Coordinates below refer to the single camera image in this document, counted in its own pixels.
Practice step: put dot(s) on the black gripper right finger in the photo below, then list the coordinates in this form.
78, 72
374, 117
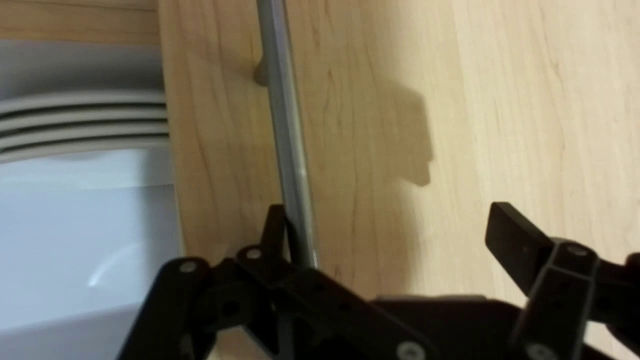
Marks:
566, 293

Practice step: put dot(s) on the white dinner plate stack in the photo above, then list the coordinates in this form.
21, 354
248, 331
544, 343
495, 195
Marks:
81, 122

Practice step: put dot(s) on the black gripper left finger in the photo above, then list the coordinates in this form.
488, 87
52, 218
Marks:
266, 301

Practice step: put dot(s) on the light wood cabinet door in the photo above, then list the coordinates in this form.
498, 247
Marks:
500, 101

